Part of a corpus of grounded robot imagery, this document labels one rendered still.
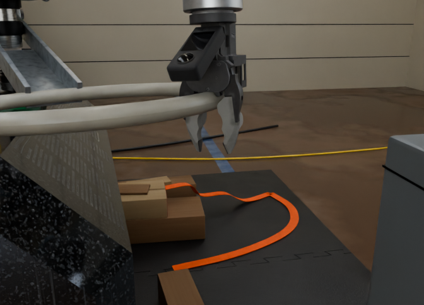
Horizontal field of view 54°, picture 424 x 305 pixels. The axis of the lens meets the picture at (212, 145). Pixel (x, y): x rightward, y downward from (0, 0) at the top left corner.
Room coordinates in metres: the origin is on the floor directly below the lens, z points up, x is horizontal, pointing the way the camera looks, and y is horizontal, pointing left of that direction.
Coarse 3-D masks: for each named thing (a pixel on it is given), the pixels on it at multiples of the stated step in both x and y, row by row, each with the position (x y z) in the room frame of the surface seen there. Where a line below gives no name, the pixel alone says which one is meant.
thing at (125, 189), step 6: (120, 186) 1.92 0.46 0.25; (126, 186) 1.92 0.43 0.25; (132, 186) 1.92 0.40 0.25; (138, 186) 1.92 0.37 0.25; (144, 186) 1.92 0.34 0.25; (120, 192) 1.85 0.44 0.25; (126, 192) 1.85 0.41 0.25; (132, 192) 1.85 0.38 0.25; (138, 192) 1.85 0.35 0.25; (144, 192) 1.85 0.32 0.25
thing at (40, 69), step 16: (16, 16) 1.34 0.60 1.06; (32, 32) 1.21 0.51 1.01; (0, 48) 1.05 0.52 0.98; (32, 48) 1.21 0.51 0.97; (48, 48) 1.11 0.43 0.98; (0, 64) 1.05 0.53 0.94; (16, 64) 1.08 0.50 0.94; (32, 64) 1.09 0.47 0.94; (48, 64) 1.10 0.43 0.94; (64, 64) 1.01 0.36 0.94; (16, 80) 0.91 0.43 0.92; (32, 80) 1.00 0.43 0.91; (48, 80) 1.01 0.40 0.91; (64, 80) 0.99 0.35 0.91; (80, 80) 0.93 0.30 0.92
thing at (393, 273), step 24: (408, 144) 0.66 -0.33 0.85; (408, 168) 0.65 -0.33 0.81; (384, 192) 0.70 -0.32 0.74; (408, 192) 0.64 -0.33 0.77; (384, 216) 0.69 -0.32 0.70; (408, 216) 0.63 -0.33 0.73; (384, 240) 0.69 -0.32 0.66; (408, 240) 0.62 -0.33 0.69; (384, 264) 0.68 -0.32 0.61; (408, 264) 0.62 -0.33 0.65; (384, 288) 0.67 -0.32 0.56; (408, 288) 0.61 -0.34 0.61
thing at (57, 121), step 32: (0, 96) 0.81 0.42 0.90; (32, 96) 0.86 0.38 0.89; (64, 96) 0.90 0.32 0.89; (96, 96) 0.93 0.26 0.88; (128, 96) 0.94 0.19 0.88; (192, 96) 0.58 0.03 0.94; (224, 96) 0.65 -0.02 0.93; (0, 128) 0.48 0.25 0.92; (32, 128) 0.48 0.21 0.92; (64, 128) 0.48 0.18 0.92; (96, 128) 0.49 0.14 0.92
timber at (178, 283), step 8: (168, 272) 1.36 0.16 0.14; (176, 272) 1.36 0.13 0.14; (184, 272) 1.36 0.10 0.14; (160, 280) 1.31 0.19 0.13; (168, 280) 1.31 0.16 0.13; (176, 280) 1.31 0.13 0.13; (184, 280) 1.31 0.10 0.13; (192, 280) 1.31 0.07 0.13; (160, 288) 1.29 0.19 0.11; (168, 288) 1.26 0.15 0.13; (176, 288) 1.26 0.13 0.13; (184, 288) 1.26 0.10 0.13; (192, 288) 1.26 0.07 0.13; (160, 296) 1.30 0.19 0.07; (168, 296) 1.22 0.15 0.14; (176, 296) 1.22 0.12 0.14; (184, 296) 1.22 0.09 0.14; (192, 296) 1.22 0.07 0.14; (200, 296) 1.22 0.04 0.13; (160, 304) 1.31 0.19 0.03; (168, 304) 1.17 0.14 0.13; (176, 304) 1.17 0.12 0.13; (184, 304) 1.17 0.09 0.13; (192, 304) 1.17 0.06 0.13; (200, 304) 1.17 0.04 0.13
